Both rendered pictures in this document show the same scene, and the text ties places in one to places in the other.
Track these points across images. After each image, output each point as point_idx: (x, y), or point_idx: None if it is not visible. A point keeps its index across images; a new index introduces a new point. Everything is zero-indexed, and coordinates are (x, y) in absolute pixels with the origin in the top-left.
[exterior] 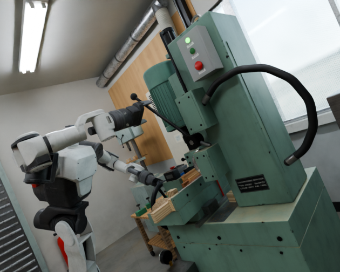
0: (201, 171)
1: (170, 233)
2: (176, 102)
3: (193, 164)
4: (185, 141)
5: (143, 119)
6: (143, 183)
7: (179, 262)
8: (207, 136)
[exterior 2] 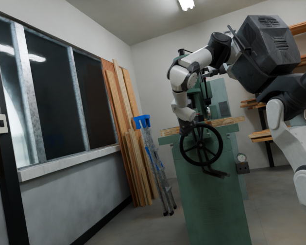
0: (217, 113)
1: (231, 144)
2: (209, 82)
3: (210, 111)
4: (210, 99)
5: (201, 75)
6: (193, 122)
7: (237, 162)
8: (203, 103)
